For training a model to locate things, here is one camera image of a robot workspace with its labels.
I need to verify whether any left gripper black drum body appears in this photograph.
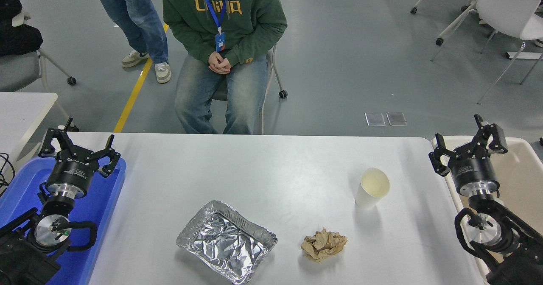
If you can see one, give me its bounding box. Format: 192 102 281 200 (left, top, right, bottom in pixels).
46 151 101 191

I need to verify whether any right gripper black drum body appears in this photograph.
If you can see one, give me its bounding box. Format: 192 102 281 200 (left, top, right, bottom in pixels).
450 153 499 189

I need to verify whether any white paper cup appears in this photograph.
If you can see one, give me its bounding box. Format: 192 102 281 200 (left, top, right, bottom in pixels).
355 168 391 210

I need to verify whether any crinkled foil tray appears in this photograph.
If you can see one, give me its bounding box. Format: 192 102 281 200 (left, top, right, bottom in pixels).
176 200 278 285

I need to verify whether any tan paper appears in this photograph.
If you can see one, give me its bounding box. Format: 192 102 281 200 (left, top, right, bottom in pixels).
301 228 348 263

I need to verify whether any blue lanyard badge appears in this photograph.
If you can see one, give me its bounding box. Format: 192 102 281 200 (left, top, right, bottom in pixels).
196 0 234 53

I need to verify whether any seated person's right hand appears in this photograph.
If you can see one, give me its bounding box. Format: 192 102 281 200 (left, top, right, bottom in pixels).
207 51 224 74

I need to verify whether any large pale bin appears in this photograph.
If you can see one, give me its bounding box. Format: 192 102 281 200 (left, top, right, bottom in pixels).
431 135 543 285

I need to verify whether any blue plastic tray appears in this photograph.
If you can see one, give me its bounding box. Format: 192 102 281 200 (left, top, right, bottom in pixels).
0 156 127 285

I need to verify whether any white side table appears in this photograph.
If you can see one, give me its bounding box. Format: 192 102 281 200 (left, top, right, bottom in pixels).
0 92 59 175

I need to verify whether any white flat floor bar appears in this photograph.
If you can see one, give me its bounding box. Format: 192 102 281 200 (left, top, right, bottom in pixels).
507 51 543 60

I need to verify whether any grey wheeled chair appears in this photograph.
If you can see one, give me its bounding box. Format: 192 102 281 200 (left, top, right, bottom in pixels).
0 11 77 93

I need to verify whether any person beside side table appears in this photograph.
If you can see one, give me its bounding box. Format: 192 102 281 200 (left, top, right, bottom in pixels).
0 0 44 57

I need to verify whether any white chair with chrome legs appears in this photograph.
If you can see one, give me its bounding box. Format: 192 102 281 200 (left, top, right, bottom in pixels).
431 0 543 105

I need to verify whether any standing person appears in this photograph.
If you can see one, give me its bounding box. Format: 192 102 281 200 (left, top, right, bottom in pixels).
86 0 172 84

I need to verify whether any white wheeled chair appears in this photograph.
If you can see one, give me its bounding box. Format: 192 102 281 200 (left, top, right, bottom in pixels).
211 43 288 135

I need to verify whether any seated person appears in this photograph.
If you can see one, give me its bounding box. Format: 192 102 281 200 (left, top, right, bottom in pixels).
162 0 288 135

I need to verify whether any black cable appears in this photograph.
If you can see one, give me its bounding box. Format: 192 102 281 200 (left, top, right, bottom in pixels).
0 152 16 194

